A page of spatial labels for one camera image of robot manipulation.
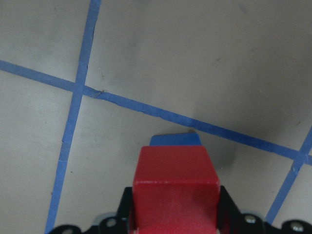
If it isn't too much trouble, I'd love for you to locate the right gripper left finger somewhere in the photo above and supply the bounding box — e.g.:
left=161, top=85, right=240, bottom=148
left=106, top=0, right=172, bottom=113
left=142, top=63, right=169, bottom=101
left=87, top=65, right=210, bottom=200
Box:
left=50, top=187, right=133, bottom=234

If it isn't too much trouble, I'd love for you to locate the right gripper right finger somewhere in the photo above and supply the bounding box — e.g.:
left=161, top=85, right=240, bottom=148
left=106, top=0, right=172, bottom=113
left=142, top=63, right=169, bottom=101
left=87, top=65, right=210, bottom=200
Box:
left=216, top=186, right=312, bottom=234

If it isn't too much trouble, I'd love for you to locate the red wooden block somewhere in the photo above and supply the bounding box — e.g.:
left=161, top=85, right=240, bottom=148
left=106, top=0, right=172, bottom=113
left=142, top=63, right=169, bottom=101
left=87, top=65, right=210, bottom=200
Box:
left=133, top=146, right=220, bottom=234

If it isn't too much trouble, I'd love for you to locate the blue wooden block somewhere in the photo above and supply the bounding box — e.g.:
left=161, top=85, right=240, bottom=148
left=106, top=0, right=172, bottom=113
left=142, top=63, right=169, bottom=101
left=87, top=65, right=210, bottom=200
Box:
left=149, top=132, right=202, bottom=146

